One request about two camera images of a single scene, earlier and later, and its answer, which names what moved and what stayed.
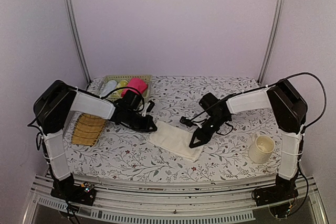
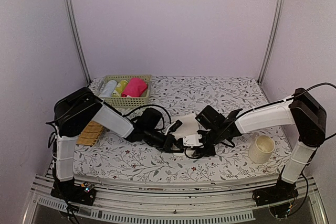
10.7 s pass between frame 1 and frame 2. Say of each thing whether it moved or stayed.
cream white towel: moved
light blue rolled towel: stayed
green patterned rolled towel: stayed
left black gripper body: moved
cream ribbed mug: stayed
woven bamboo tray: stayed
